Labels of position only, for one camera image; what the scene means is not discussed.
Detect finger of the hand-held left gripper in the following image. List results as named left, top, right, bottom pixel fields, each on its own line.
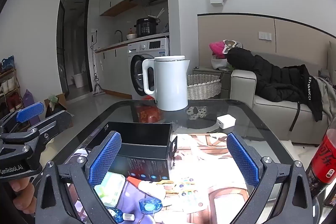
left=26, top=110, right=73, bottom=147
left=0, top=102, right=45, bottom=135

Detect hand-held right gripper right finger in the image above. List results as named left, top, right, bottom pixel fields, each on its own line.
left=226, top=132, right=314, bottom=224

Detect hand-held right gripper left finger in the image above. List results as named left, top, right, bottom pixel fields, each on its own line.
left=35, top=131, right=122, bottom=224

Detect green translucent case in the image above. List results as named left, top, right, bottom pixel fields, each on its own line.
left=94, top=172, right=126, bottom=208

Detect black cardboard box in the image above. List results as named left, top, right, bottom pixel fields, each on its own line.
left=84, top=122, right=178, bottom=182

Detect person's left hand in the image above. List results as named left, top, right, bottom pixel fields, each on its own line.
left=10, top=177, right=37, bottom=217

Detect purple bag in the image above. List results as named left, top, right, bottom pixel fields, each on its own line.
left=22, top=89, right=36, bottom=109

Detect brown cardboard box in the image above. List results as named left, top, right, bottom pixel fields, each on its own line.
left=44, top=93, right=68, bottom=117

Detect wooden shoe rack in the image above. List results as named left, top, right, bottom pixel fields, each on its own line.
left=0, top=56, right=25, bottom=119

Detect white charger cube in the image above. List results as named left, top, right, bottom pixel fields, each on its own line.
left=217, top=115, right=236, bottom=132

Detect white bin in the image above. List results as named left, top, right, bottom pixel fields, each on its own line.
left=72, top=73, right=85, bottom=88

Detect printed desk mat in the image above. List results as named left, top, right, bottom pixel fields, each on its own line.
left=66, top=132, right=263, bottom=224

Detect mop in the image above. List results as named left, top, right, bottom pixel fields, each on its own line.
left=91, top=35, right=106, bottom=96

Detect white glue bottle orange cap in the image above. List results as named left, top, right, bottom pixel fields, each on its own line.
left=127, top=176, right=166, bottom=199

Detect red box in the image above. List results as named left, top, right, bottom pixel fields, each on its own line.
left=135, top=95, right=164, bottom=124

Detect white remote control coloured buttons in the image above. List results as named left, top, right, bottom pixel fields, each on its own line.
left=168, top=178, right=208, bottom=214

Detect black and white coaster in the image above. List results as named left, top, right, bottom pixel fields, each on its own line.
left=188, top=106, right=208, bottom=121

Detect white lower kitchen cabinet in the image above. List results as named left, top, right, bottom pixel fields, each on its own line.
left=95, top=46, right=132, bottom=95

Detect cola bottle red label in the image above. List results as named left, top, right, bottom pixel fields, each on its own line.
left=304, top=123, right=336, bottom=199

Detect wicker basket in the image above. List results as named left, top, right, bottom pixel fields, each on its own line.
left=186, top=74, right=222, bottom=100

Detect black jacket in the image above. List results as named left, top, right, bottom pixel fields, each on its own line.
left=226, top=47, right=323, bottom=122

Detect white plastic bag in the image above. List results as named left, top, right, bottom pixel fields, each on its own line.
left=211, top=56, right=232, bottom=71

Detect white electric kettle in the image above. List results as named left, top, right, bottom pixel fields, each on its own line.
left=142, top=55, right=190, bottom=111

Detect grey blanket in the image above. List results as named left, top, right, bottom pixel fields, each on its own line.
left=314, top=76, right=336, bottom=123

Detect pink plush hat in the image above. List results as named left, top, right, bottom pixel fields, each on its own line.
left=209, top=41, right=228, bottom=59

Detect patterned cloth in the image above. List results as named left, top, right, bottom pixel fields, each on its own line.
left=223, top=40, right=243, bottom=54

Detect white washing machine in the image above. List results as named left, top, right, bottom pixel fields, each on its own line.
left=127, top=38, right=170, bottom=101

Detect black pressure cooker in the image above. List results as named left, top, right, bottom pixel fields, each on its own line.
left=134, top=17, right=160, bottom=38

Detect black door frame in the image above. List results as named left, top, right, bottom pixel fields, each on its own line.
left=57, top=0, right=90, bottom=102

